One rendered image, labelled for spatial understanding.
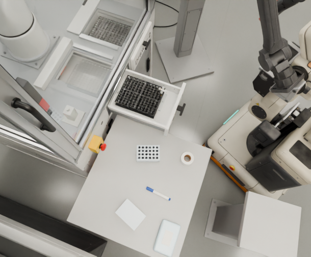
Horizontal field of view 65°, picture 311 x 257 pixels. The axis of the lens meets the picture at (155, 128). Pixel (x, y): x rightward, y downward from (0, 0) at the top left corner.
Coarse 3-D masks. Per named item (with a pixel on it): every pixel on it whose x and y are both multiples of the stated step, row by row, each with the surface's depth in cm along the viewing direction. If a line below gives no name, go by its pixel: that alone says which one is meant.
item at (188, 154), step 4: (184, 152) 131; (188, 152) 131; (184, 156) 131; (188, 156) 133; (192, 156) 131; (180, 160) 132; (184, 160) 130; (192, 160) 130; (184, 164) 131; (188, 164) 129
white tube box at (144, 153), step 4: (140, 148) 132; (144, 148) 132; (148, 148) 132; (152, 148) 132; (156, 148) 132; (140, 152) 131; (144, 152) 131; (148, 152) 131; (152, 152) 131; (156, 152) 131; (140, 156) 130; (144, 156) 130; (148, 156) 130; (152, 156) 130; (156, 156) 130; (140, 160) 129; (144, 160) 130; (148, 160) 130; (152, 160) 130; (156, 160) 130
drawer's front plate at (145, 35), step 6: (150, 24) 144; (150, 30) 148; (144, 36) 141; (150, 36) 153; (138, 48) 138; (144, 48) 150; (138, 54) 141; (132, 60) 136; (138, 60) 146; (132, 66) 141
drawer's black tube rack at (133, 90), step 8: (128, 80) 134; (136, 80) 134; (128, 88) 132; (136, 88) 132; (144, 88) 132; (152, 88) 136; (120, 96) 130; (128, 96) 131; (136, 96) 131; (144, 96) 131; (152, 96) 131; (120, 104) 130; (128, 104) 129; (136, 104) 129; (144, 104) 129; (152, 104) 133; (136, 112) 132; (144, 112) 128; (152, 112) 131
